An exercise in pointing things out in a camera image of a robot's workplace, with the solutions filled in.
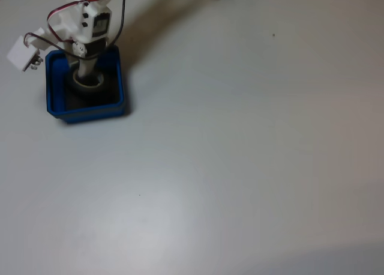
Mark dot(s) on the blue plastic box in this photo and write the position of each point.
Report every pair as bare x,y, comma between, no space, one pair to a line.
90,114

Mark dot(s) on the white camera box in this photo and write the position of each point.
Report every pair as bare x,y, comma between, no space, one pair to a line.
21,54

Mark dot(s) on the black tape roll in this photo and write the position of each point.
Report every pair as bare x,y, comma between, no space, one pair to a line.
87,95

